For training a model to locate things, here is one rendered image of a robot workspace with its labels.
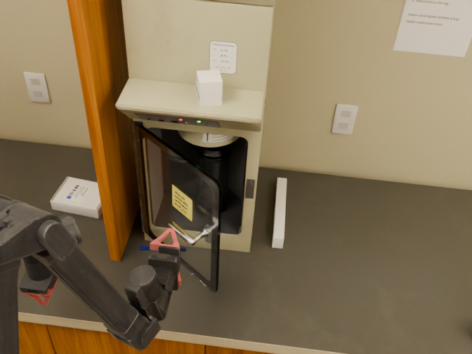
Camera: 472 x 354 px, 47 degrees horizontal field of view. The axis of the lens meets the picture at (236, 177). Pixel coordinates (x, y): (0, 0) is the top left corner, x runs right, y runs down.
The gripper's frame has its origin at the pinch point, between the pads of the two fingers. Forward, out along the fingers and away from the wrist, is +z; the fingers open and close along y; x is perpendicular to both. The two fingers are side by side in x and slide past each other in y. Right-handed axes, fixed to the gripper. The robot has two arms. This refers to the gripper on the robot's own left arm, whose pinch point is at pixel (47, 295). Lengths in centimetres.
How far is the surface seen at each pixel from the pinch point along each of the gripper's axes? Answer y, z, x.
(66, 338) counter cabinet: 6.9, 30.3, 2.6
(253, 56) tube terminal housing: 34, -51, -42
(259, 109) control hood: 26, -42, -45
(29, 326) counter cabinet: 6.8, 26.9, 12.8
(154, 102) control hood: 25, -42, -22
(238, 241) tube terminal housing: 34, 10, -43
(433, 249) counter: 45, 14, -102
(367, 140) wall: 78, 0, -81
